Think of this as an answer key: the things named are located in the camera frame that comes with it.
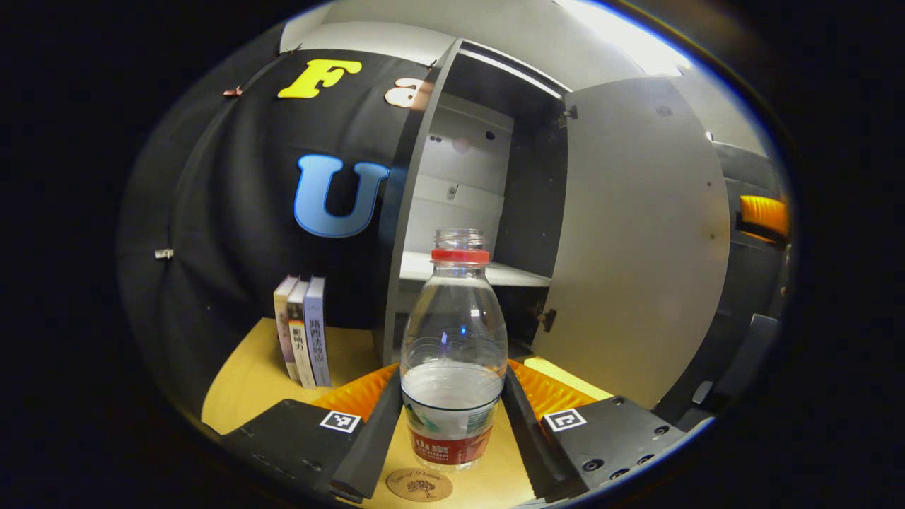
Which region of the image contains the black backdrop cloth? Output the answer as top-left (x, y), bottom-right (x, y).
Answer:
top-left (117, 46), bottom-right (793, 425)

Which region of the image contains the round wooden coaster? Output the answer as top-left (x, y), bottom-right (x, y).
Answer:
top-left (386, 468), bottom-right (454, 503)

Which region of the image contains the grey cabinet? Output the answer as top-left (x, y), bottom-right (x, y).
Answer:
top-left (382, 39), bottom-right (572, 368)

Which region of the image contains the beige cabinet door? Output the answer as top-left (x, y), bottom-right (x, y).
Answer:
top-left (532, 76), bottom-right (731, 411)

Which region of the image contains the pale pink book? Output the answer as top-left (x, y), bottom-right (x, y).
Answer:
top-left (274, 276), bottom-right (301, 382)

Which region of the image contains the white book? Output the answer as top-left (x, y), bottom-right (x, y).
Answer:
top-left (286, 280), bottom-right (317, 389)

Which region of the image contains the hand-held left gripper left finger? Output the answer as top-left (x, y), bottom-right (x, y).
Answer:
top-left (221, 364), bottom-right (404, 504)

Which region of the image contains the clear plastic bottle red label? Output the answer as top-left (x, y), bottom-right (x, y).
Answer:
top-left (399, 228), bottom-right (510, 473)

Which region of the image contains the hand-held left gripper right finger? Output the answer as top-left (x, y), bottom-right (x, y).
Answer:
top-left (502, 358), bottom-right (690, 503)

